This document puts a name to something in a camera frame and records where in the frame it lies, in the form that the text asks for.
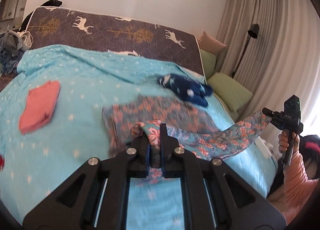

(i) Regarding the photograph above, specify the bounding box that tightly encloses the floral teal shirt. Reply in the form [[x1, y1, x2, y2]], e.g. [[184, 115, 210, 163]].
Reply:
[[102, 95, 276, 193]]

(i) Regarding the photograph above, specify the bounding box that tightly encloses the pink sleeve right forearm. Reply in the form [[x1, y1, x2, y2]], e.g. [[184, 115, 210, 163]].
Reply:
[[267, 151, 318, 223]]

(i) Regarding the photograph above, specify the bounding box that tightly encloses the blue denim clothes pile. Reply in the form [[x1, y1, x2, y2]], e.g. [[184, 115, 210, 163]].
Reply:
[[1, 30, 33, 75]]

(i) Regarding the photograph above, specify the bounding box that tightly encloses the person right hand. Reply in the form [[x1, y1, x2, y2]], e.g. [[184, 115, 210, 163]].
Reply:
[[278, 130, 300, 153]]

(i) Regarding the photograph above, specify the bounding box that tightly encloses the white power strip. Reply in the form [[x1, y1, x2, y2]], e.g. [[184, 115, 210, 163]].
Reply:
[[255, 136, 278, 161]]

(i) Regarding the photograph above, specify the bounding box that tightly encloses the green pillow front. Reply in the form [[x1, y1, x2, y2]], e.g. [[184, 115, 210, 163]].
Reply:
[[207, 73, 253, 112]]

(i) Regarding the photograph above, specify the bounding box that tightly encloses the green pillow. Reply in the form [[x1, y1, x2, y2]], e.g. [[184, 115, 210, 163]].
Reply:
[[200, 49, 216, 79], [207, 73, 253, 112]]

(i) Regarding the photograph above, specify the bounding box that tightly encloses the navy star blanket bundle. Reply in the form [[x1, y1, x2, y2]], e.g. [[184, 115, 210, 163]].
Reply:
[[159, 74, 213, 107]]

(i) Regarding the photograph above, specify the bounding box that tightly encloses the green pillow back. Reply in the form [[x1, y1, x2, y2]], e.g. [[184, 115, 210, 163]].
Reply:
[[200, 49, 216, 79]]

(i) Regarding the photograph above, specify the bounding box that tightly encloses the black floor lamp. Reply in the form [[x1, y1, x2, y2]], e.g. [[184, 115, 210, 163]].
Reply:
[[231, 23, 260, 78]]

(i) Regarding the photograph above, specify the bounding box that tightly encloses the beige curtain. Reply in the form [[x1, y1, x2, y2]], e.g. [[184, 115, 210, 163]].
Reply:
[[216, 0, 319, 135]]

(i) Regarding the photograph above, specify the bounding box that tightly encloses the light blue star quilt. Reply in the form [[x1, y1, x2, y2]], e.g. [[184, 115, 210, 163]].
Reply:
[[1, 45, 277, 229]]

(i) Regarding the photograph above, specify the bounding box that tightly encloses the beige pink pillow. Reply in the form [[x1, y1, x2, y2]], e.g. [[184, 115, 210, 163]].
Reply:
[[197, 31, 227, 56]]

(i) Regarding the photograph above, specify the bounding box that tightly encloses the folded pink garment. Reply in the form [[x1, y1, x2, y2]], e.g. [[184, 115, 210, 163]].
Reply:
[[18, 81, 60, 135]]

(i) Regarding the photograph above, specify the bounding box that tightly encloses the red small object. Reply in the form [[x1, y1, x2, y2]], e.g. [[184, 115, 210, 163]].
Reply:
[[0, 155, 5, 171]]

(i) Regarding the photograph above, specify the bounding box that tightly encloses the black garment behind mattress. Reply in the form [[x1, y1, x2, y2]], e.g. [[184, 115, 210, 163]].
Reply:
[[19, 0, 63, 32]]

